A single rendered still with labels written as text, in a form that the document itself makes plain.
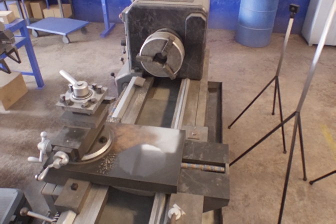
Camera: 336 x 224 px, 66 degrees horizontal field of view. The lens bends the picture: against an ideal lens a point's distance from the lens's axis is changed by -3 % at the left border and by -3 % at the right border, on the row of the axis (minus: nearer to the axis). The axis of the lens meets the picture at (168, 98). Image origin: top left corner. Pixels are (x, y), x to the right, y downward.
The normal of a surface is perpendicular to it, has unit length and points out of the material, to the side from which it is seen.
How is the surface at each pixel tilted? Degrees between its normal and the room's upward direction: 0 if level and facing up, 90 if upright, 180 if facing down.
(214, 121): 0
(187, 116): 0
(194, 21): 90
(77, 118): 0
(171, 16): 90
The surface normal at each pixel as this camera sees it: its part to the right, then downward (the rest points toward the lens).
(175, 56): -0.16, 0.57
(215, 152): 0.00, -0.82
